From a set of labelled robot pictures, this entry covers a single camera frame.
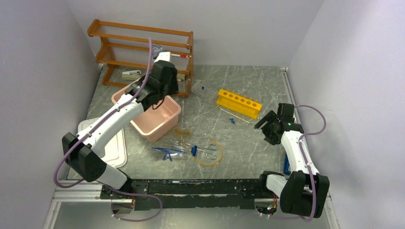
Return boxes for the metal crucible tongs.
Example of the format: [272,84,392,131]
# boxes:
[170,140,219,160]

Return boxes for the blue handled brush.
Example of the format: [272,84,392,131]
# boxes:
[174,144,197,156]

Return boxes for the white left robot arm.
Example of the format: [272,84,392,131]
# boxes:
[62,60,178,198]

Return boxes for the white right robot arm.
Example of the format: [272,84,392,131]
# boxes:
[254,103,330,221]

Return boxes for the green small box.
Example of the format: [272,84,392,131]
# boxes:
[176,73,187,81]

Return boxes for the red white marker pen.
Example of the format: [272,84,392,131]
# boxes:
[171,53,189,59]

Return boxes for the blue white jar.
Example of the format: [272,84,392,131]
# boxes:
[152,44,163,54]

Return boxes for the wooden shelf rack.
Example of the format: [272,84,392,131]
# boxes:
[87,19,194,97]

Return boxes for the clear acrylic tube rack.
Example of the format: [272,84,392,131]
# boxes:
[191,80,218,102]

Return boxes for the yellow test tube rack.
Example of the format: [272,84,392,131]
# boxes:
[216,89,262,120]

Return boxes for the pink plastic tub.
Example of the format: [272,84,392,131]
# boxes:
[130,96,181,143]

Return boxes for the amber rubber tubing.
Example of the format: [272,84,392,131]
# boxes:
[174,128,224,167]

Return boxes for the blue safety glasses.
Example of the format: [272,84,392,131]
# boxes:
[152,147,185,162]

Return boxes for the white tub lid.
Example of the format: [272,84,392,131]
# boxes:
[78,117,127,168]

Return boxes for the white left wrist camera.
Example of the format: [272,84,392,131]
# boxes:
[154,52,171,62]

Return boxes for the blue tool by wall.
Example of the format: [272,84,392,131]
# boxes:
[283,155,291,176]

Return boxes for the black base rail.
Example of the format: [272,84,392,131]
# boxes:
[100,171,278,213]

